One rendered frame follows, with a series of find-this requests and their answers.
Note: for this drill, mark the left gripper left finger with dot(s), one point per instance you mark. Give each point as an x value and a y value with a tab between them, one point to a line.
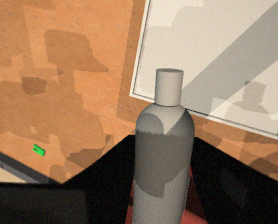
97	195

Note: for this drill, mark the dark red box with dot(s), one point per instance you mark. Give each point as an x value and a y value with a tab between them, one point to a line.
193	209

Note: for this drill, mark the grey gas cylinder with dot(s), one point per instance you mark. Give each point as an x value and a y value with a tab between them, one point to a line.
164	137

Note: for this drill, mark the white digital scale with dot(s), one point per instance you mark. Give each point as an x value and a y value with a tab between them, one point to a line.
228	50

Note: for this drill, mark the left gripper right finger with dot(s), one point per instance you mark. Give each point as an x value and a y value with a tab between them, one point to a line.
230	191

